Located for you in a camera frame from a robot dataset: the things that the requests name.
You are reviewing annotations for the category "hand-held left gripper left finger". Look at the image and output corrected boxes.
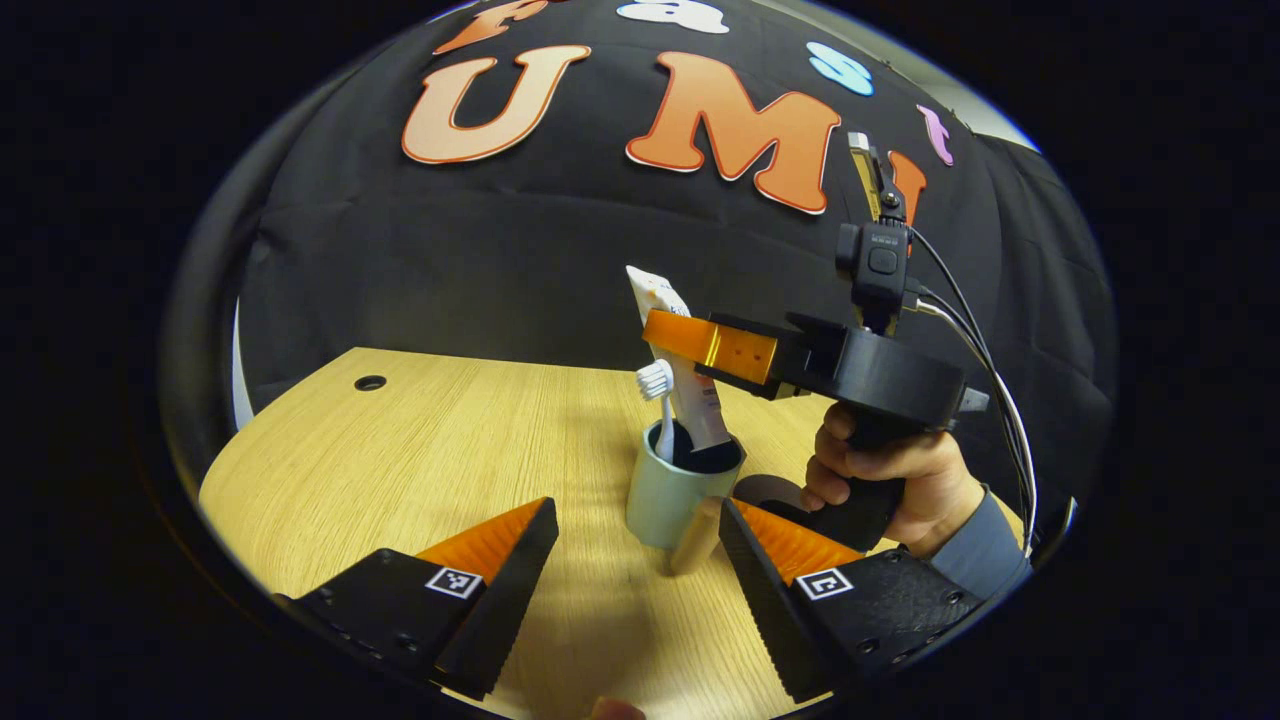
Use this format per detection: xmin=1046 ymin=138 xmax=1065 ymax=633
xmin=275 ymin=497 xmax=561 ymax=701

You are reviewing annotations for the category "black backdrop cloth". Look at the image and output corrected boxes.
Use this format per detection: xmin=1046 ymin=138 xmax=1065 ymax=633
xmin=165 ymin=0 xmax=1116 ymax=501

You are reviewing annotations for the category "wooden desktop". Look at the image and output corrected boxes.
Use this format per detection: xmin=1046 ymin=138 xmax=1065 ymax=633
xmin=198 ymin=347 xmax=1031 ymax=720

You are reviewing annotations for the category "light blue cup wooden handle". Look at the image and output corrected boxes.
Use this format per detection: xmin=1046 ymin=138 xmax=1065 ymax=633
xmin=626 ymin=420 xmax=746 ymax=576

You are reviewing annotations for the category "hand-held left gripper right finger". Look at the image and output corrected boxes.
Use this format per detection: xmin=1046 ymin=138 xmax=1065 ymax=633
xmin=718 ymin=497 xmax=986 ymax=704

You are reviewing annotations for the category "white cable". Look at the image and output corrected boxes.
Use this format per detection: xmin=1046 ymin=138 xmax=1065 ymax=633
xmin=912 ymin=298 xmax=1041 ymax=556

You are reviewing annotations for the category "dark brown round coaster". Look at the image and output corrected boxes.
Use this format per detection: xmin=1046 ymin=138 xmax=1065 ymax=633
xmin=735 ymin=474 xmax=831 ymax=521

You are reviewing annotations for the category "white toothpaste tube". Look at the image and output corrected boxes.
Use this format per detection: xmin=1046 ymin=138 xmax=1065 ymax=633
xmin=626 ymin=265 xmax=734 ymax=453

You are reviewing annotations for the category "black cable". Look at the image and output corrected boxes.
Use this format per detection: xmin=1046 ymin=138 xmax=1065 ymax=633
xmin=908 ymin=226 xmax=1036 ymax=531

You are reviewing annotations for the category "grey white toothbrush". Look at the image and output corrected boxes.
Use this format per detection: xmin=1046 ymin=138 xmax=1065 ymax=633
xmin=636 ymin=360 xmax=679 ymax=463

